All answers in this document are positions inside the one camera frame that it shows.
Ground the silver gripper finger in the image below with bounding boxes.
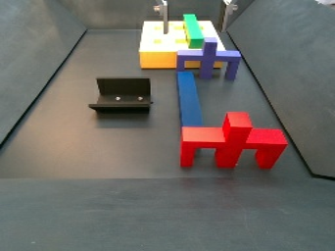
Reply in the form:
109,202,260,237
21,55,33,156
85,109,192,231
153,0,168,34
221,0,237,31

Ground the black angle bracket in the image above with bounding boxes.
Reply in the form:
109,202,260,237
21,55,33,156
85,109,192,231
89,76,152,113

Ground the red block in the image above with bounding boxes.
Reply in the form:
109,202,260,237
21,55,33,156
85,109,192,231
180,112,288,169

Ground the blue block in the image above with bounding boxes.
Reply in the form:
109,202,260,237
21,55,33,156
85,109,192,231
176,72,203,126

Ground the green block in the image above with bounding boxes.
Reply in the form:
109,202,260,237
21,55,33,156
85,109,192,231
183,14,204,49

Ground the yellow peg board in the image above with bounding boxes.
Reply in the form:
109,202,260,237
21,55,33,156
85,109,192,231
137,20,228,70

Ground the purple block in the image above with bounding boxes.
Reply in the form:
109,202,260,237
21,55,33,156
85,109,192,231
176,37,241,80

